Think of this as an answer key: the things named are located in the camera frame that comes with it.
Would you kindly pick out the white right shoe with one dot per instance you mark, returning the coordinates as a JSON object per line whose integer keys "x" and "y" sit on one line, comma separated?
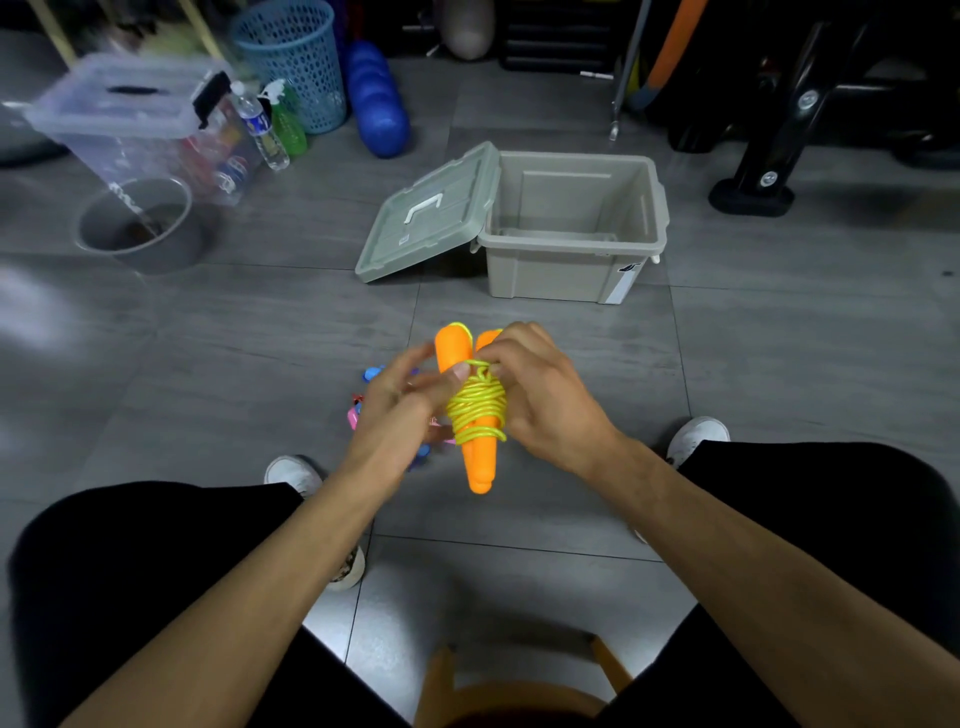
{"x": 701, "y": 435}

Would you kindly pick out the grey metal bowl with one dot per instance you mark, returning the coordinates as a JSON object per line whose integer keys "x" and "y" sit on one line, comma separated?
{"x": 184, "y": 251}

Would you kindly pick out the person's right hand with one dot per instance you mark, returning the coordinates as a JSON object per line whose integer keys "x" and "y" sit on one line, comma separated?
{"x": 559, "y": 412}

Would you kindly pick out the grey-green box lid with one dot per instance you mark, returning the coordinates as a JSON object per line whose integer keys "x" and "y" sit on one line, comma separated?
{"x": 420, "y": 225}

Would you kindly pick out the orange and green foam stick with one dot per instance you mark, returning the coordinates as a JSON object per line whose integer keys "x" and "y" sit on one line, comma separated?
{"x": 671, "y": 49}

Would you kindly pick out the white shoe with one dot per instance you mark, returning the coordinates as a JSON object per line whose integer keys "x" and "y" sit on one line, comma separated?
{"x": 701, "y": 435}
{"x": 292, "y": 472}

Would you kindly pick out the grey plastic storage box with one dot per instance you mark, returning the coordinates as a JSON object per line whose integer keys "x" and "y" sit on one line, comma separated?
{"x": 547, "y": 281}

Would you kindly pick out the clear plastic lidded bin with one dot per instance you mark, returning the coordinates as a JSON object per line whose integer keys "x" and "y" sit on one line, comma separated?
{"x": 105, "y": 124}

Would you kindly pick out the green spray bottle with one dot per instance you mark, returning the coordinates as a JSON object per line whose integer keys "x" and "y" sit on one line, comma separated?
{"x": 289, "y": 133}

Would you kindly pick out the person's left forearm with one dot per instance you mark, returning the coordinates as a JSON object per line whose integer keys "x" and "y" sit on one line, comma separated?
{"x": 217, "y": 622}

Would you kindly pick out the person's left hand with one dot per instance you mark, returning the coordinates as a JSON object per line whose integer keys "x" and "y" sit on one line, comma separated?
{"x": 390, "y": 435}

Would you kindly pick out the clear water bottle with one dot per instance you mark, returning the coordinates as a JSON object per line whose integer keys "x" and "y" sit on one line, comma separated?
{"x": 268, "y": 148}

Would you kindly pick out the person's leg black trousers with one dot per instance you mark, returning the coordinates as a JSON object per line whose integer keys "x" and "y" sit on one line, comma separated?
{"x": 97, "y": 570}
{"x": 870, "y": 502}

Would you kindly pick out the black dumbbell rack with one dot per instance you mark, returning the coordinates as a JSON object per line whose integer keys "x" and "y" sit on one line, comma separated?
{"x": 757, "y": 187}

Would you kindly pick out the beige exercise ball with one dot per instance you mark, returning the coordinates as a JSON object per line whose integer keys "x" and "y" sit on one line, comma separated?
{"x": 466, "y": 26}

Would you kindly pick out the person's right leg black trousers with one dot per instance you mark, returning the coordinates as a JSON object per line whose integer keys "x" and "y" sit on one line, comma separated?
{"x": 870, "y": 502}

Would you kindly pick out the light blue mesh basket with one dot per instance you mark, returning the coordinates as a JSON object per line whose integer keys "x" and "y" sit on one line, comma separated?
{"x": 296, "y": 71}

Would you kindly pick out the white left shoe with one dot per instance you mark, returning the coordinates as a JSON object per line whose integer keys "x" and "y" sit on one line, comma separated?
{"x": 292, "y": 472}

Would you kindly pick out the wooden stool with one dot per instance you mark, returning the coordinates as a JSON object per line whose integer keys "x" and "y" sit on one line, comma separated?
{"x": 431, "y": 690}

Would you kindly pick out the person's left leg black trousers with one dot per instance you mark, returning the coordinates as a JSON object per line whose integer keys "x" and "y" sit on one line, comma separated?
{"x": 97, "y": 570}

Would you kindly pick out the person's right forearm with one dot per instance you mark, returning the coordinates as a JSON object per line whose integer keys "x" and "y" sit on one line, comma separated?
{"x": 787, "y": 600}

